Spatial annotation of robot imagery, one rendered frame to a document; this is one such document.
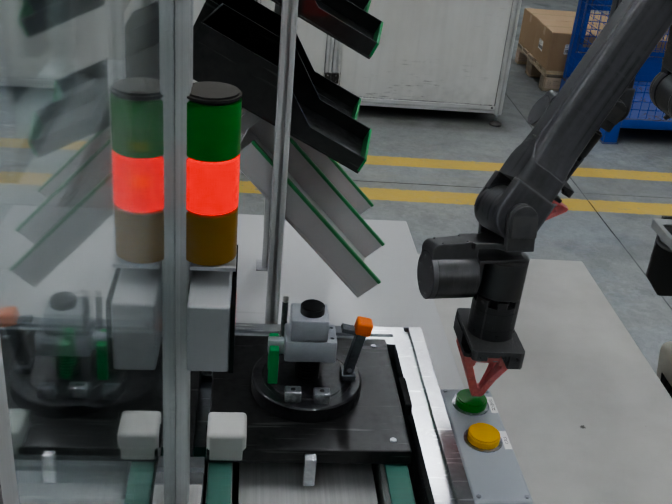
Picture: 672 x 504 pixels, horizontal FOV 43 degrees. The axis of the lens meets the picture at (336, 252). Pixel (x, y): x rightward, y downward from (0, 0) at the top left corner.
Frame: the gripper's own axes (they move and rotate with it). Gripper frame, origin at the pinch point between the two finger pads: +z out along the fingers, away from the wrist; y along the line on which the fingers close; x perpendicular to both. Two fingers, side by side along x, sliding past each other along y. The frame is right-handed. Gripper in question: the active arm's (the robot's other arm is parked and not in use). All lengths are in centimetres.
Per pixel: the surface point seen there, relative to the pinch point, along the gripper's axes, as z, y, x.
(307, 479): 5.2, 11.7, -22.1
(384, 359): 1.5, -8.4, -10.9
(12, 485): -51, 75, -36
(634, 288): 95, -205, 129
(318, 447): 1.8, 10.0, -21.0
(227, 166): -36, 20, -33
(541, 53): 69, -497, 172
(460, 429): 2.5, 5.0, -2.9
